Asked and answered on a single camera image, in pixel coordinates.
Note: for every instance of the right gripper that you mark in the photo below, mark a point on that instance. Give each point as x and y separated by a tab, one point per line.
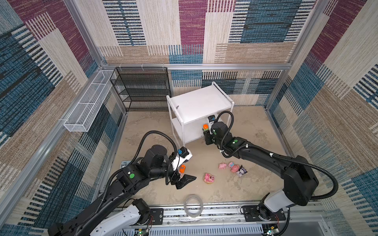
207	135

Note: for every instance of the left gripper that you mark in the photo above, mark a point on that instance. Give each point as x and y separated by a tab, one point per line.
182	181

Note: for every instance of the green toy car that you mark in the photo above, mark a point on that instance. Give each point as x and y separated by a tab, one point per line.
182	169

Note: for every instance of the orange toy car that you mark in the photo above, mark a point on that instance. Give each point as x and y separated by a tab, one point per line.
205	127

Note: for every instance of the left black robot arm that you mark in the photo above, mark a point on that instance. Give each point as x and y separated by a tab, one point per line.
95	220

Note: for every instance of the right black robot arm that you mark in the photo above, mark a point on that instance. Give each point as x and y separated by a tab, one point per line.
300	181

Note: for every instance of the white two-tier shelf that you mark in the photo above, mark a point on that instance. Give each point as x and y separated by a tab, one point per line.
190	111

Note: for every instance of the pink bear donut toy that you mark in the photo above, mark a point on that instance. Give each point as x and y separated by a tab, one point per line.
208	178

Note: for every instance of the clear tape roll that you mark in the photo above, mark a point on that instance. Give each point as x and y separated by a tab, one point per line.
193	206

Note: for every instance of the pink pig toy right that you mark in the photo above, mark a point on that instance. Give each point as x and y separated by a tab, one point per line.
222	166

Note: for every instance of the pink round figure toy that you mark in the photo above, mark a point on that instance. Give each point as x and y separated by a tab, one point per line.
234	168

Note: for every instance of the black white kuromi figure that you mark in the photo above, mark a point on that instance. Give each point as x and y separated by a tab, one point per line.
241	171

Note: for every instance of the treehouse book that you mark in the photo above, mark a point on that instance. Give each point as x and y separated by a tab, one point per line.
125	163

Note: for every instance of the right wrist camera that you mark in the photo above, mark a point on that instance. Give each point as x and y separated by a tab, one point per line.
211	120

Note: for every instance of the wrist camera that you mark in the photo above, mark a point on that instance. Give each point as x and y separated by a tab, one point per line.
211	120
182	156

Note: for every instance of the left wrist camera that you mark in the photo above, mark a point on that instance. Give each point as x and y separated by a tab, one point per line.
182	156

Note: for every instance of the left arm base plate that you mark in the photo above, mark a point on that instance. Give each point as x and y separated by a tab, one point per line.
153	217

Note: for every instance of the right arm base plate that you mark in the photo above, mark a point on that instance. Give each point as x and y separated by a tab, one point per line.
254	213

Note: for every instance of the black wire rack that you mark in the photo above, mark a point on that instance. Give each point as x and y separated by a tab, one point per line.
142	88

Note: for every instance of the white wire basket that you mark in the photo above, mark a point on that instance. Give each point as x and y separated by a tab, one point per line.
85	111

